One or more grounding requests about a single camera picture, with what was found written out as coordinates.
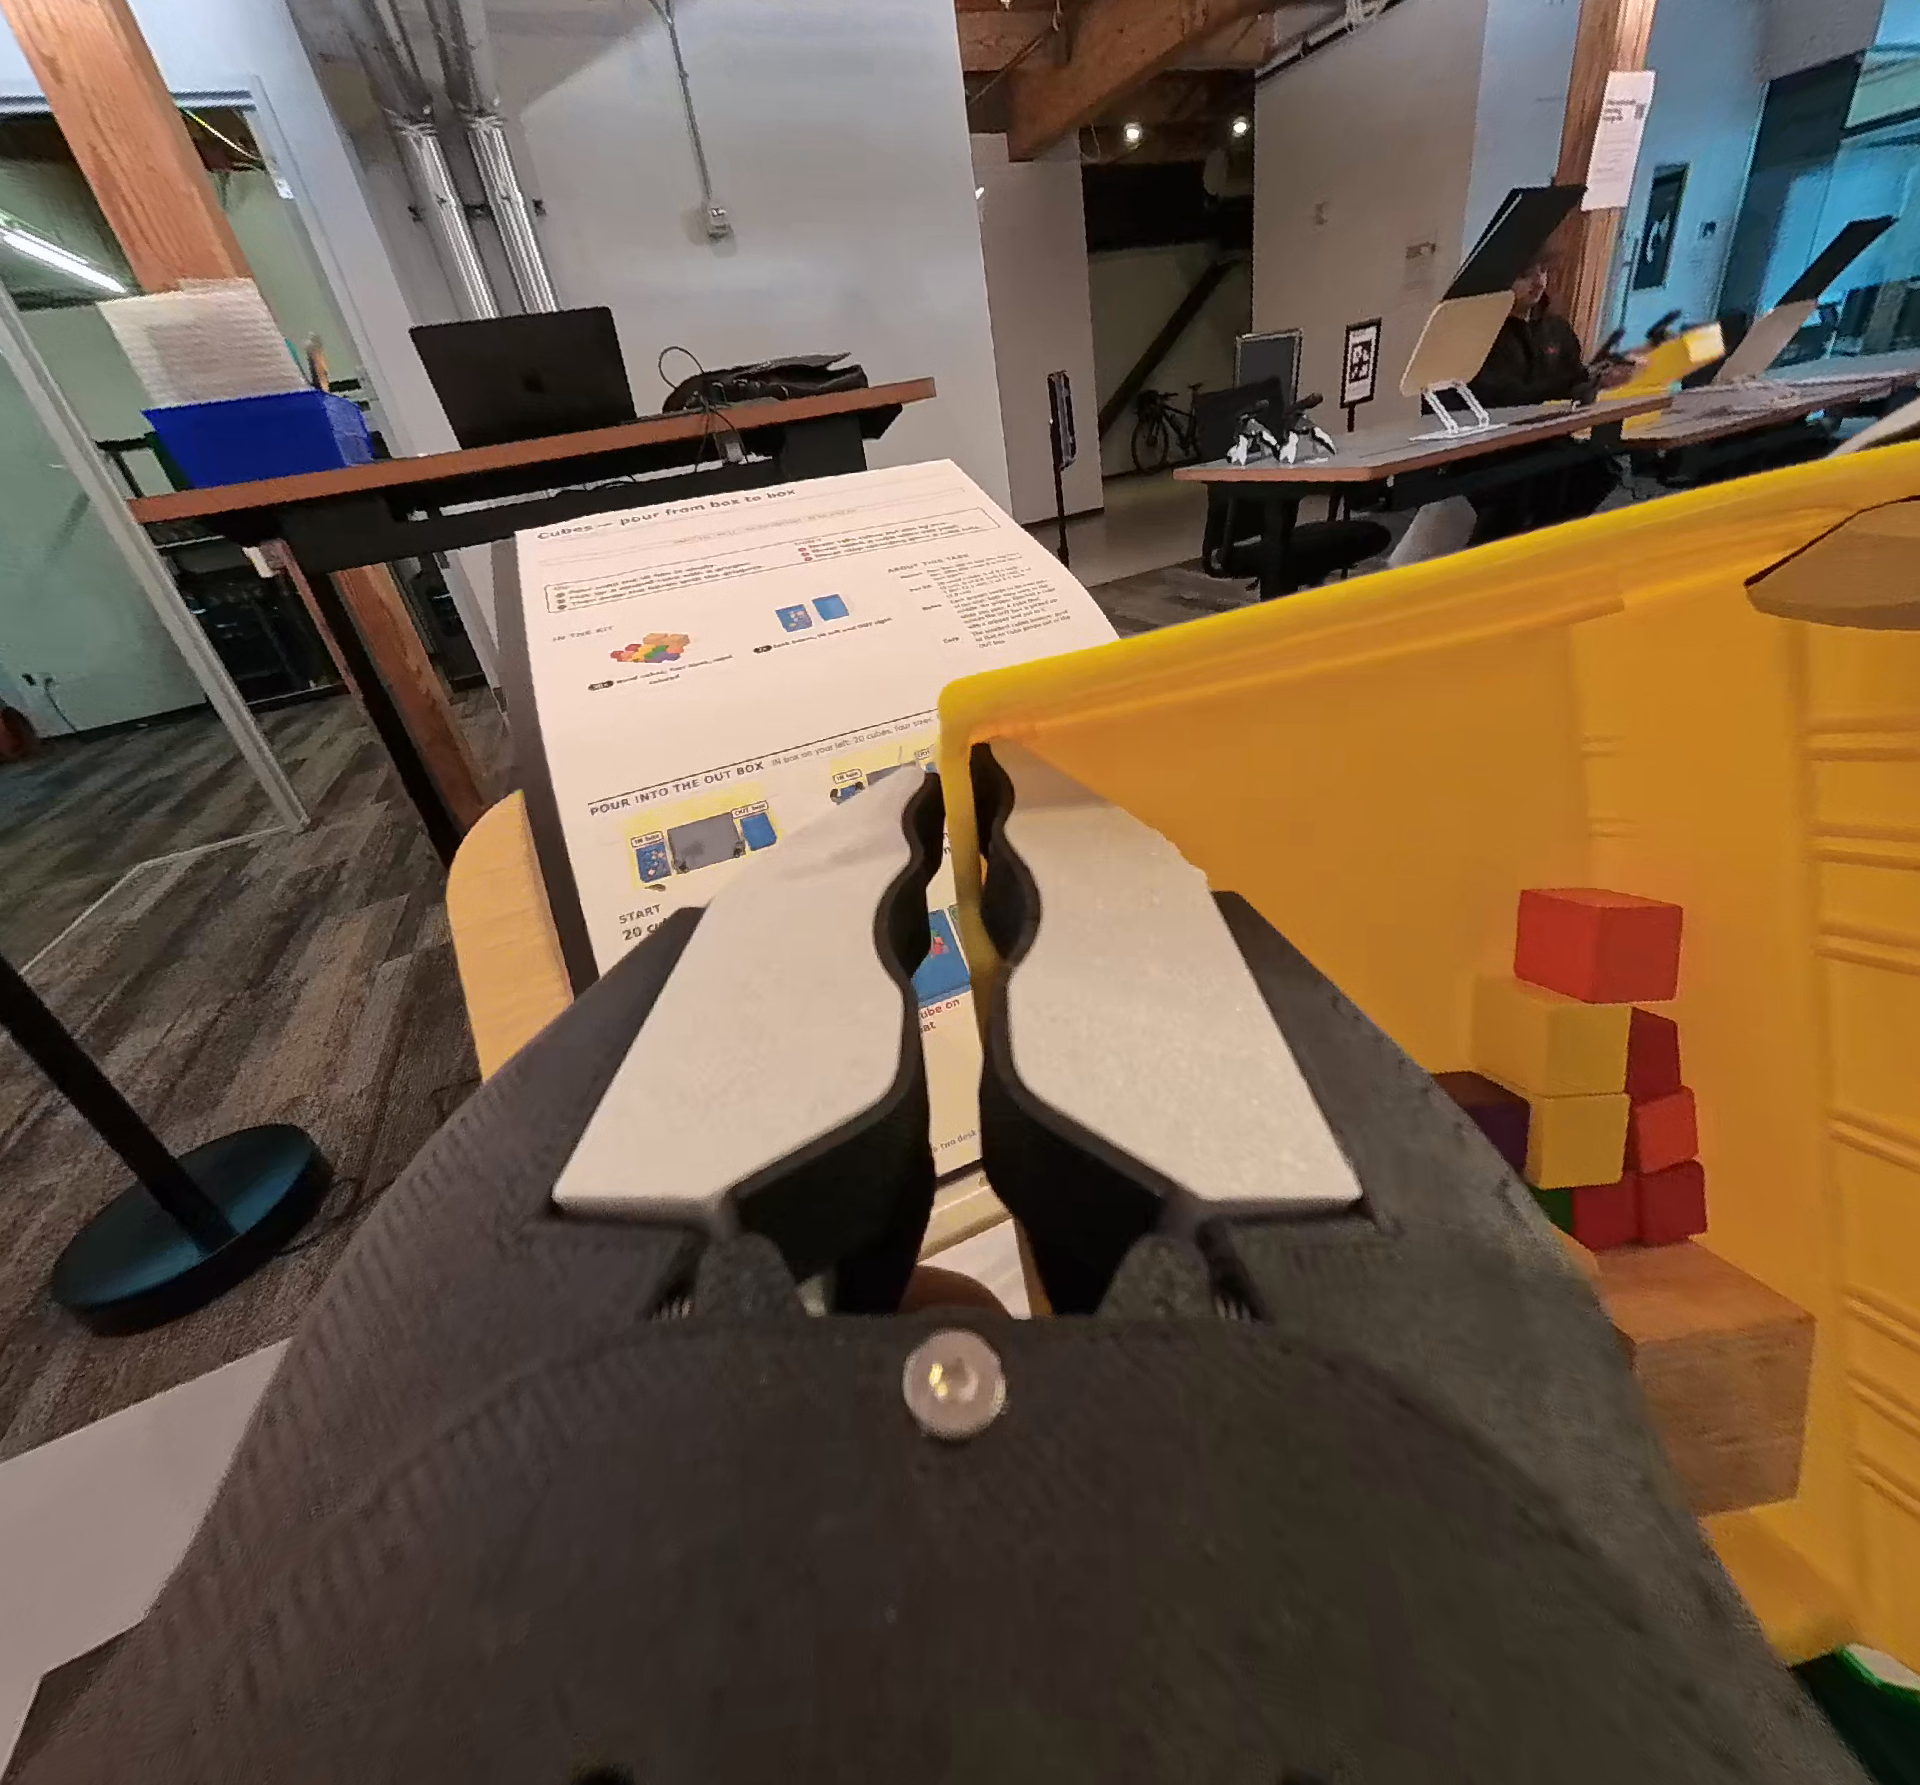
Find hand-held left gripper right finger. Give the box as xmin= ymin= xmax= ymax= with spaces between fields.
xmin=969 ymin=743 xmax=1370 ymax=1316

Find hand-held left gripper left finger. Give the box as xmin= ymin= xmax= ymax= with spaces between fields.
xmin=549 ymin=763 xmax=954 ymax=1316

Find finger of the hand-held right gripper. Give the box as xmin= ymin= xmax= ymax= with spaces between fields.
xmin=1743 ymin=503 xmax=1920 ymax=632

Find yellow plastic box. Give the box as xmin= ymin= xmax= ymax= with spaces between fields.
xmin=1627 ymin=323 xmax=1727 ymax=396
xmin=938 ymin=442 xmax=1920 ymax=1669

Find pile of coloured wooden cubes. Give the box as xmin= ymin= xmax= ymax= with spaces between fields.
xmin=1434 ymin=889 xmax=1817 ymax=1518

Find green plastic box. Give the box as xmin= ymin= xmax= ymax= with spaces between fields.
xmin=1793 ymin=1639 xmax=1920 ymax=1785

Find grey desk with wood edge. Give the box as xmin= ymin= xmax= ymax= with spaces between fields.
xmin=1621 ymin=366 xmax=1920 ymax=467
xmin=1175 ymin=390 xmax=1636 ymax=581

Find wooden document stand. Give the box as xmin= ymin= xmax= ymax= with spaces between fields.
xmin=1710 ymin=300 xmax=1824 ymax=385
xmin=1400 ymin=291 xmax=1520 ymax=440

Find instruction sheet on wooden stand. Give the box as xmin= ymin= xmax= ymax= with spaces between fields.
xmin=446 ymin=787 xmax=1036 ymax=1315

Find black backed sheet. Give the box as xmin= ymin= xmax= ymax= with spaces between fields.
xmin=1444 ymin=183 xmax=1588 ymax=302
xmin=1785 ymin=219 xmax=1899 ymax=308

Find printed instruction sheet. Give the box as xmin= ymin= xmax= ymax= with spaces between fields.
xmin=495 ymin=461 xmax=1118 ymax=1223

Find white paper notice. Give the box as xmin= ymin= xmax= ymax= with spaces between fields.
xmin=1580 ymin=69 xmax=1658 ymax=213

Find black pole stand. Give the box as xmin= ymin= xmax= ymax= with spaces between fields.
xmin=0 ymin=946 xmax=336 ymax=1337

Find bicycle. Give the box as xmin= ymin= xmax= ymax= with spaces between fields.
xmin=1129 ymin=382 xmax=1206 ymax=474

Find wood top standing desk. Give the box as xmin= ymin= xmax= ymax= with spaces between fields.
xmin=127 ymin=378 xmax=940 ymax=858

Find black framed board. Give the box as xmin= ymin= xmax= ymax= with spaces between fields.
xmin=1234 ymin=329 xmax=1303 ymax=430

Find tablet sign stand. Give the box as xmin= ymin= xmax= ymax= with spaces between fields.
xmin=1044 ymin=370 xmax=1081 ymax=572

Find black bag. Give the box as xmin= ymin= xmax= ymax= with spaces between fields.
xmin=661 ymin=352 xmax=871 ymax=413

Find black laptop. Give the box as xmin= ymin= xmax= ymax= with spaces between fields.
xmin=408 ymin=307 xmax=640 ymax=452

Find blue plastic crate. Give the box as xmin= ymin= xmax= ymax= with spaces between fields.
xmin=143 ymin=386 xmax=376 ymax=490

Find silver round pipes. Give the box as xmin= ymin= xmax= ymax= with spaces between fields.
xmin=269 ymin=0 xmax=559 ymax=317

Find bubble wrap roll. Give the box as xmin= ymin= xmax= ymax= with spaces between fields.
xmin=97 ymin=277 xmax=302 ymax=400

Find wooden support post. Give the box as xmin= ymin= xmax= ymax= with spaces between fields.
xmin=0 ymin=0 xmax=513 ymax=863

